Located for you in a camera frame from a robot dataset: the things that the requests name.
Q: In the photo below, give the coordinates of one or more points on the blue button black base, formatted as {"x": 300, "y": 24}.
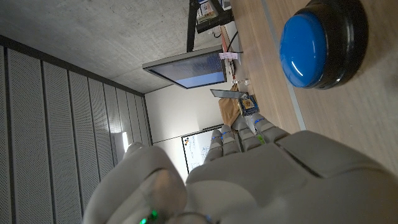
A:
{"x": 308, "y": 49}

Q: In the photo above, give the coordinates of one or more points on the tan jacket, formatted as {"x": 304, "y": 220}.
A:
{"x": 229, "y": 109}

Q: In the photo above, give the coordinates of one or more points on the small blue yellow box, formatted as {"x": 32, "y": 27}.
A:
{"x": 248, "y": 105}

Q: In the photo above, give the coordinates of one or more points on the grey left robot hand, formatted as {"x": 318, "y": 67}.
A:
{"x": 280, "y": 186}

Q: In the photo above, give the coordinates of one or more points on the flat computer monitor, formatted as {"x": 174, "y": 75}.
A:
{"x": 192, "y": 70}

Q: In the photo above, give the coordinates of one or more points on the whiteboard with blue writing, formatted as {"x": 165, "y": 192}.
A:
{"x": 196, "y": 149}

